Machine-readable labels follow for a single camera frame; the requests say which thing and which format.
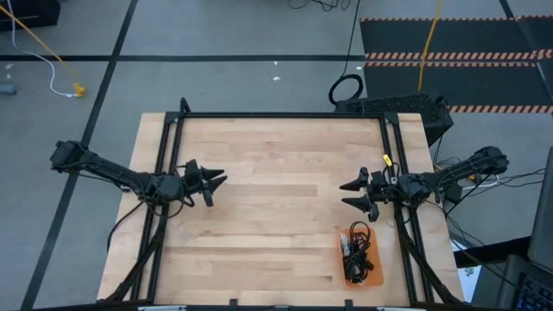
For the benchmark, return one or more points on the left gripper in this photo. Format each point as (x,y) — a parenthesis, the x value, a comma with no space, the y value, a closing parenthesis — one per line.
(192,177)

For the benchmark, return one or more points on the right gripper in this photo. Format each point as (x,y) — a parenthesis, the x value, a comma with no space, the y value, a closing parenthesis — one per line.
(380,188)

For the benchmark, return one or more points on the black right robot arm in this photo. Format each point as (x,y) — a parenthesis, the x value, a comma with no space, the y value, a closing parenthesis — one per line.
(458,170)

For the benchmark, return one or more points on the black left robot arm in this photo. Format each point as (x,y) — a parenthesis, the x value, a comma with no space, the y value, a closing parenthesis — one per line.
(112,170)

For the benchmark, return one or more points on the orange plastic tray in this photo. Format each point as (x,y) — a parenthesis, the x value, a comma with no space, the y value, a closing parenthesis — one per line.
(376,259)

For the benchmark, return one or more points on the white paper sheet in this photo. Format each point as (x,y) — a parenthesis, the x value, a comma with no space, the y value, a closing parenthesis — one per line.
(468,281)

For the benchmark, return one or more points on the black side desk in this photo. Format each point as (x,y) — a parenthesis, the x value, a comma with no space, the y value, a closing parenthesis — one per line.
(488,255)

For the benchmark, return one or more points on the black hazard-striped floor mat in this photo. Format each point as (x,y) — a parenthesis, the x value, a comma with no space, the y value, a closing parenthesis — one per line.
(475,82)

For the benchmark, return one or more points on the dark monitor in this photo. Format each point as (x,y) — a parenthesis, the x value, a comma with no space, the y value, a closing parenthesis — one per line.
(544,224)

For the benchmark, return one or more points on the black backlit keyboard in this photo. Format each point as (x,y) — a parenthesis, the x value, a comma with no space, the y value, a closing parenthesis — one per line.
(535,298)

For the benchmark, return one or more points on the grey floor object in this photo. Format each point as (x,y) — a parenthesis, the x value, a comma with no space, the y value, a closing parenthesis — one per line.
(6,89)

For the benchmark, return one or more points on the black box on floor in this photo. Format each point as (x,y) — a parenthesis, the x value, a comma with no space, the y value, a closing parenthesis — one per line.
(30,13)

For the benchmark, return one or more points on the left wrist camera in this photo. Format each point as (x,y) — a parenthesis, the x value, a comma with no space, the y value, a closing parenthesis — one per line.
(208,199)

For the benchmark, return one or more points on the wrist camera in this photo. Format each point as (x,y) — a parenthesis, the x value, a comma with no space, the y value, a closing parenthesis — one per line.
(208,199)
(373,213)

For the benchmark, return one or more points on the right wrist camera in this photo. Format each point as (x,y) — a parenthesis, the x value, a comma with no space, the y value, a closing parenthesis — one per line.
(373,213)

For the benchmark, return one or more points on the black aluminium table frame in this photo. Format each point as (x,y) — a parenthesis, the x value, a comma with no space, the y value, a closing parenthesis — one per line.
(281,115)

